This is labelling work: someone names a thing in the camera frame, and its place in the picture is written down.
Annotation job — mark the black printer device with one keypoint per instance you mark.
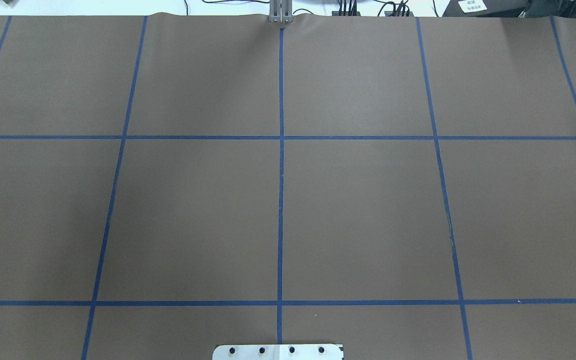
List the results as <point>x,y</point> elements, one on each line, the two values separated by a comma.
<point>510,9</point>

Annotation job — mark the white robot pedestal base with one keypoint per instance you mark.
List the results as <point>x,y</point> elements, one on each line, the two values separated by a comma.
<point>308,351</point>

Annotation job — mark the aluminium frame post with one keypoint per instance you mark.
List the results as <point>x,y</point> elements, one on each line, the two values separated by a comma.
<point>280,11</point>

